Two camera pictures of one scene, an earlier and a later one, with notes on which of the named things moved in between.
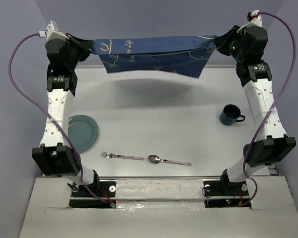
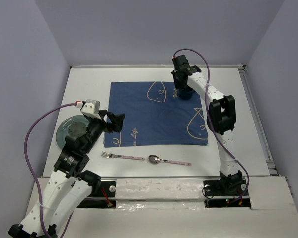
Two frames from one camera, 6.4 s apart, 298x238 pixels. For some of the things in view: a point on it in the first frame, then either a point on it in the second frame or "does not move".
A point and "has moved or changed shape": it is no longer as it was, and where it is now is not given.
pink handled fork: (109, 155) does not move
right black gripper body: (231, 45) to (179, 84)
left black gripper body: (77, 52) to (97, 126)
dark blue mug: (229, 114) has moved or changed shape
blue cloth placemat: (182, 56) to (155, 116)
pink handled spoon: (155, 159) does not move
